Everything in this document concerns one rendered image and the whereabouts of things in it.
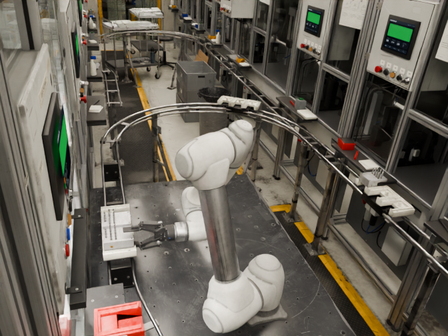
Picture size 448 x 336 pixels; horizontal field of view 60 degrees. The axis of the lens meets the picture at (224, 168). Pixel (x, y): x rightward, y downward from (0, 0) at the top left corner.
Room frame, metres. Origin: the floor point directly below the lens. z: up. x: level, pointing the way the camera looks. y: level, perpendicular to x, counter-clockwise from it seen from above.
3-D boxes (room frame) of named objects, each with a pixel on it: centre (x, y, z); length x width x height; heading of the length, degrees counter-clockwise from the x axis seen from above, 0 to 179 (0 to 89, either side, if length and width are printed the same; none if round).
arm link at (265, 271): (1.22, -0.20, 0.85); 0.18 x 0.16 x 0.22; 137
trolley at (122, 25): (6.67, 1.69, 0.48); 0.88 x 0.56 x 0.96; 127
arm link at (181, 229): (1.44, 0.18, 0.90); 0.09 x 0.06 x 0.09; 19
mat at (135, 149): (5.71, 1.58, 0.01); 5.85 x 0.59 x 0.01; 19
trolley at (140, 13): (8.01, 1.72, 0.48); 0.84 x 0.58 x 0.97; 27
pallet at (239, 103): (3.34, -0.09, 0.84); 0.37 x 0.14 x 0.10; 77
